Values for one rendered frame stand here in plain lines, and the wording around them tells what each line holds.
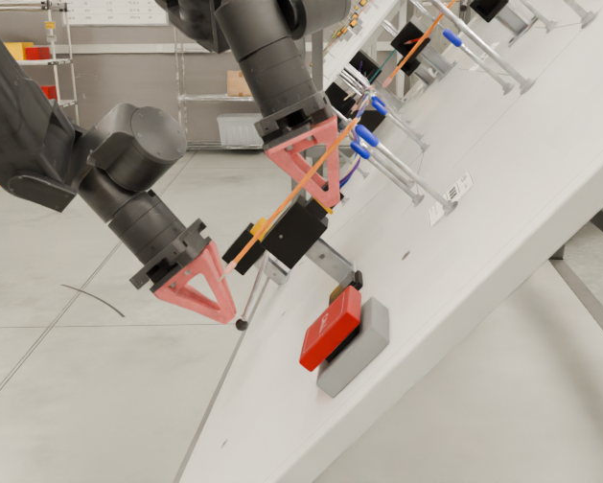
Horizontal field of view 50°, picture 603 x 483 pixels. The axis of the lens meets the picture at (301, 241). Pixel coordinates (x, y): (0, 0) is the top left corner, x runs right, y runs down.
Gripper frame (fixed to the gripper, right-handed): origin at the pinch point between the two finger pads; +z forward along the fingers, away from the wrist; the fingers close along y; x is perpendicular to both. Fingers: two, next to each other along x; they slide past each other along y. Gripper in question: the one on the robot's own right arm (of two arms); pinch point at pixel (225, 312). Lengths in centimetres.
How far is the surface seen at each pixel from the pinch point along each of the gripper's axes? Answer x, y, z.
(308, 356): -11.2, -23.3, 2.0
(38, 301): 169, 250, -27
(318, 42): -25, 150, -24
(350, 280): -13.4, -6.8, 3.8
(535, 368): -19, 33, 43
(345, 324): -14.6, -23.6, 1.7
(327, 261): -11.8, -0.8, 2.3
